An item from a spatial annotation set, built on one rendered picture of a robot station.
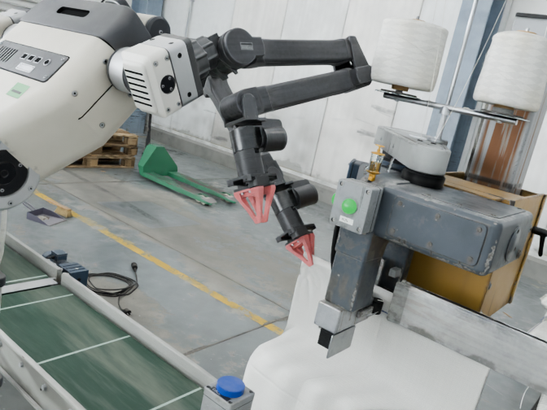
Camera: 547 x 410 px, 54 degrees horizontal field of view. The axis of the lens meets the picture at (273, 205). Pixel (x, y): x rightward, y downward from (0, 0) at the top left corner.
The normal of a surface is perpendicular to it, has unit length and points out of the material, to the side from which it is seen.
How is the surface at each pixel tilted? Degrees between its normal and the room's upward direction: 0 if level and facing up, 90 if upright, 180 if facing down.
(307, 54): 70
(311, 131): 90
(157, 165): 75
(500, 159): 90
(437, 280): 90
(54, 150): 115
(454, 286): 90
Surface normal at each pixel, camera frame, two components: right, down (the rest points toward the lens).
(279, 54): 0.62, -0.04
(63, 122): 0.32, 0.68
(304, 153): -0.62, 0.06
